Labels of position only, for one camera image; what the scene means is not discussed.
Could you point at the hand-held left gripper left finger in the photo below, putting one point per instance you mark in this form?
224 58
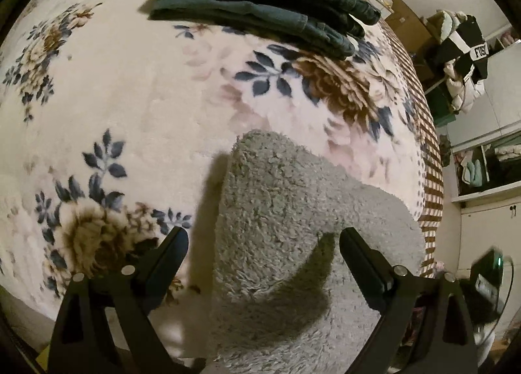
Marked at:
169 262

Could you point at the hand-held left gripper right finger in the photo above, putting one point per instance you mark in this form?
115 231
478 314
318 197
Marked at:
364 272

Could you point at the grey fluffy towel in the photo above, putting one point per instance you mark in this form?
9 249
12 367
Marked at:
285 235

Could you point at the teal folded cloth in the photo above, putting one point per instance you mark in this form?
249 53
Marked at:
472 172

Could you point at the floral bed blanket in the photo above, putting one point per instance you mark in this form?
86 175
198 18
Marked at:
142 121

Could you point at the green storage box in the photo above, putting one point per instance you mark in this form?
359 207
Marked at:
441 107

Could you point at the white wardrobe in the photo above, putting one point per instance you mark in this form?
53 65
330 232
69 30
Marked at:
496 101

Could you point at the pile of clothes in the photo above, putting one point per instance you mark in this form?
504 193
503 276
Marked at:
462 89

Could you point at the black jacket with white stripe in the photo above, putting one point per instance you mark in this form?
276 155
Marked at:
464 46

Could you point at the large cardboard box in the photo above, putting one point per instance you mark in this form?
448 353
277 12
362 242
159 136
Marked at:
409 24

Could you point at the faded folded jeans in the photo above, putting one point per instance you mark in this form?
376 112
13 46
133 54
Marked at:
264 18

